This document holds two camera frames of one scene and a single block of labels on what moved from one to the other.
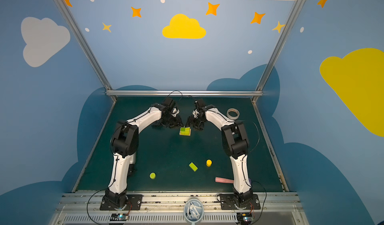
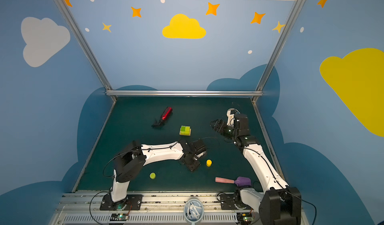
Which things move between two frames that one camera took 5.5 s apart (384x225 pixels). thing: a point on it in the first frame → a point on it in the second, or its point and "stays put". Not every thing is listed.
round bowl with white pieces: x=193 y=210 stays put
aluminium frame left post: x=82 y=41 stays put
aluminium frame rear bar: x=184 y=93 stays put
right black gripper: x=195 y=123 → x=221 y=127
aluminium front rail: x=84 y=208 stays put
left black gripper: x=172 y=122 → x=193 y=158
